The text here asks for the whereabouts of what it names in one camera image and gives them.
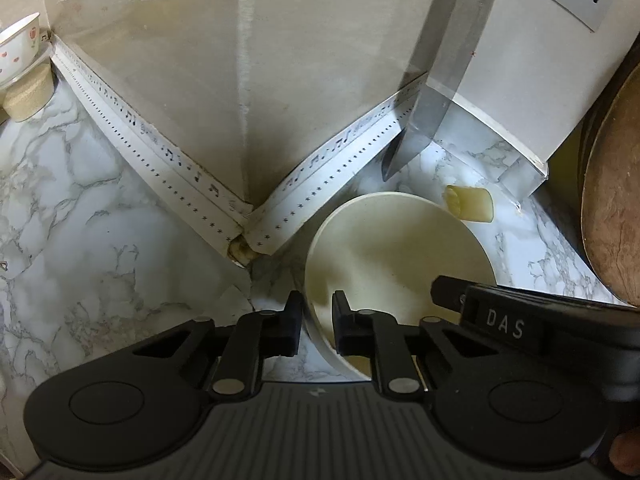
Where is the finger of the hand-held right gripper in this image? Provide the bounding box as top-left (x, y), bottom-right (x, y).
top-left (430, 274), bottom-right (469, 324)

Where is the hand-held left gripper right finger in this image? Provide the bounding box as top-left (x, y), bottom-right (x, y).
top-left (331, 290), bottom-right (505, 397)

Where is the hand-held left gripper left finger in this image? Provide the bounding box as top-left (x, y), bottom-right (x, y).
top-left (131, 290), bottom-right (304, 402)

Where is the cream bowl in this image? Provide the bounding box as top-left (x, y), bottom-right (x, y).
top-left (304, 192), bottom-right (499, 380)

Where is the person's right hand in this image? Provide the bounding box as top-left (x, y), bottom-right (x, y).
top-left (610, 430), bottom-right (640, 480)

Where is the round wooden cutting board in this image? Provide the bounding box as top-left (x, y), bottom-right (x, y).
top-left (580, 62), bottom-right (640, 309)

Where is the music note trim tape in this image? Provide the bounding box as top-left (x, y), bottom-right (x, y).
top-left (245, 72), bottom-right (429, 257)
top-left (50, 35), bottom-right (254, 257)

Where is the white box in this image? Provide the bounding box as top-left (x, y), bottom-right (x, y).
top-left (429, 0), bottom-right (640, 202)

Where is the kitchen knife blade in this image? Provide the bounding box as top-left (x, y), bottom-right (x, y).
top-left (382, 0), bottom-right (504, 182)

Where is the small white floral bowl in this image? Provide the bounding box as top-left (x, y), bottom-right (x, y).
top-left (0, 11), bottom-right (41, 89)

